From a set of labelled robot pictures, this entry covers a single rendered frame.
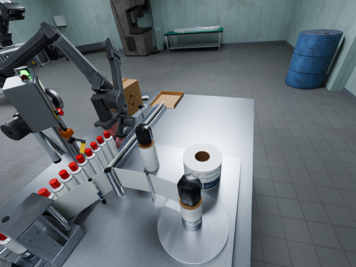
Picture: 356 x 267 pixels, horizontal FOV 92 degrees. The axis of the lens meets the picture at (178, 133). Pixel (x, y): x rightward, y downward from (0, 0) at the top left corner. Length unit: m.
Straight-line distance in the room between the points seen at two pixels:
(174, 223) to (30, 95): 0.76
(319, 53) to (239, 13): 4.59
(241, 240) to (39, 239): 0.76
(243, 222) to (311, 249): 1.09
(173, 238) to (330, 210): 1.71
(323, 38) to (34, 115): 4.11
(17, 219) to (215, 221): 0.72
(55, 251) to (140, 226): 0.32
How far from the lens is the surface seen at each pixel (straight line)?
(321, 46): 4.22
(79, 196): 0.94
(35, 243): 0.83
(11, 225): 0.82
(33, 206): 0.82
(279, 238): 1.91
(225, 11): 8.22
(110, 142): 1.12
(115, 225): 0.93
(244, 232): 0.92
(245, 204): 0.99
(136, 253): 0.86
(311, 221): 2.10
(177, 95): 1.96
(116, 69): 1.27
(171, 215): 0.87
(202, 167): 0.84
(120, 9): 7.90
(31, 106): 0.87
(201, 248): 0.81
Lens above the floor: 1.66
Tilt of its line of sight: 37 degrees down
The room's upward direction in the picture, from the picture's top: 7 degrees counter-clockwise
